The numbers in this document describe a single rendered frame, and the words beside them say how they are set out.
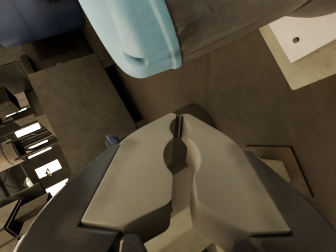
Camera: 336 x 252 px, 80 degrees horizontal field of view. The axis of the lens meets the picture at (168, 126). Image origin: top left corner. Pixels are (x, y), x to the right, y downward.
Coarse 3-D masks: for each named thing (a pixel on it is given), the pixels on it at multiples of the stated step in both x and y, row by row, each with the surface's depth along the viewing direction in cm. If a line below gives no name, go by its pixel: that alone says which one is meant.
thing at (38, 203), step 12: (24, 192) 271; (36, 192) 277; (48, 192) 243; (0, 204) 249; (12, 204) 237; (24, 204) 235; (36, 204) 224; (0, 216) 218; (12, 216) 213; (24, 216) 213; (0, 228) 193; (12, 228) 200; (24, 228) 186; (0, 240) 193; (12, 240) 187
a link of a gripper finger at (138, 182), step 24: (168, 120) 11; (120, 144) 9; (144, 144) 9; (168, 144) 10; (120, 168) 8; (144, 168) 8; (96, 192) 7; (120, 192) 7; (144, 192) 7; (168, 192) 7; (96, 216) 6; (120, 216) 6; (144, 216) 6; (168, 216) 7; (144, 240) 7
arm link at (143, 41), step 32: (96, 0) 11; (128, 0) 9; (160, 0) 9; (192, 0) 10; (224, 0) 11; (256, 0) 13; (288, 0) 15; (96, 32) 18; (128, 32) 10; (160, 32) 11; (192, 32) 12; (224, 32) 14; (128, 64) 13; (160, 64) 13
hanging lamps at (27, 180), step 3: (45, 171) 1363; (48, 171) 1398; (48, 174) 1359; (27, 177) 1011; (27, 180) 1014; (30, 180) 1028; (24, 183) 981; (27, 183) 994; (30, 183) 1022; (18, 186) 1318; (27, 186) 981; (12, 189) 1307; (6, 192) 1296
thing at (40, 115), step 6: (30, 90) 306; (30, 96) 303; (36, 96) 304; (30, 102) 299; (36, 102) 300; (36, 108) 297; (42, 108) 298; (36, 114) 293; (42, 114) 296; (42, 120) 307; (48, 126) 329
